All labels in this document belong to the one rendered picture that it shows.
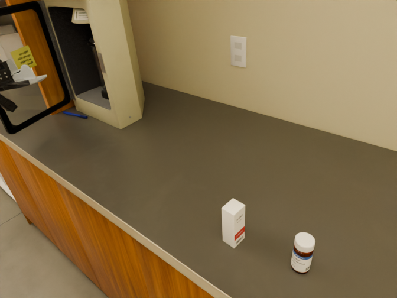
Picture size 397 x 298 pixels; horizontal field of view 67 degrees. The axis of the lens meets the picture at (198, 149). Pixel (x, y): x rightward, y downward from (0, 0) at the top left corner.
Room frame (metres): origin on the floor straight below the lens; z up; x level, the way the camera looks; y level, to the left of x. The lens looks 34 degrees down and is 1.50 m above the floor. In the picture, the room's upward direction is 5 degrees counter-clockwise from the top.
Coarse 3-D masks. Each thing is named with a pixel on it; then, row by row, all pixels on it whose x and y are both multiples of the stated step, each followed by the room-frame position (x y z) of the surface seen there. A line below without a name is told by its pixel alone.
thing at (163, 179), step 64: (0, 128) 1.13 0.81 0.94; (64, 128) 1.08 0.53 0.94; (128, 128) 1.03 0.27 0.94; (192, 128) 0.99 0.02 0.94; (256, 128) 0.95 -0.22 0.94; (128, 192) 0.66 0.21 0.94; (192, 192) 0.63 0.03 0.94; (256, 192) 0.61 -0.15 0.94; (320, 192) 0.59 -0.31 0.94; (384, 192) 0.57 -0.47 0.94; (192, 256) 0.42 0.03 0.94; (256, 256) 0.41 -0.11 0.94; (320, 256) 0.40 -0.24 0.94; (384, 256) 0.38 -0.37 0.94
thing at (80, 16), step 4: (76, 8) 1.15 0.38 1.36; (80, 8) 1.14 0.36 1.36; (76, 12) 1.14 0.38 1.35; (80, 12) 1.13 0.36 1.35; (84, 12) 1.13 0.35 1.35; (72, 16) 1.17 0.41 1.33; (76, 16) 1.14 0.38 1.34; (80, 16) 1.13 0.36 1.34; (84, 16) 1.12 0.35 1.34; (72, 20) 1.16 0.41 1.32; (76, 20) 1.13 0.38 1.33; (80, 20) 1.12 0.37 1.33; (84, 20) 1.12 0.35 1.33; (88, 20) 1.11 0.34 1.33
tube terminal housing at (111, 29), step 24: (48, 0) 1.20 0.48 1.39; (72, 0) 1.10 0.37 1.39; (96, 0) 1.05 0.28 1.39; (120, 0) 1.14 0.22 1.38; (96, 24) 1.04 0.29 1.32; (120, 24) 1.10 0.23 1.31; (96, 48) 1.05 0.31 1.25; (120, 48) 1.09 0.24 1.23; (120, 72) 1.07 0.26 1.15; (120, 96) 1.05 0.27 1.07; (144, 96) 1.31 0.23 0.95; (120, 120) 1.04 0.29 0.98
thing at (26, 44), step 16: (0, 16) 1.08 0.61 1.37; (16, 16) 1.13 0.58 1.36; (32, 16) 1.19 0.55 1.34; (0, 32) 1.06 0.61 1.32; (16, 32) 1.11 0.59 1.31; (32, 32) 1.17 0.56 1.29; (0, 48) 1.04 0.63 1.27; (16, 48) 1.09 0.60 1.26; (32, 48) 1.15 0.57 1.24; (48, 48) 1.21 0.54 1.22; (16, 64) 1.07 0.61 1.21; (32, 64) 1.13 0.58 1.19; (48, 64) 1.18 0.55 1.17; (48, 80) 1.16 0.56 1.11; (16, 96) 1.03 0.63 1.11; (32, 96) 1.08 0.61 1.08; (48, 96) 1.14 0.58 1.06; (16, 112) 1.01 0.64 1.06; (32, 112) 1.06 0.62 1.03
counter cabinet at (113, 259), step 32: (0, 160) 1.39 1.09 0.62; (32, 192) 1.16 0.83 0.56; (64, 192) 0.85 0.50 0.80; (64, 224) 0.97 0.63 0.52; (96, 224) 0.73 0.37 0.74; (96, 256) 0.81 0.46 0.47; (128, 256) 0.63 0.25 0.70; (128, 288) 0.68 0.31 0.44; (160, 288) 0.53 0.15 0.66; (192, 288) 0.44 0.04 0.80
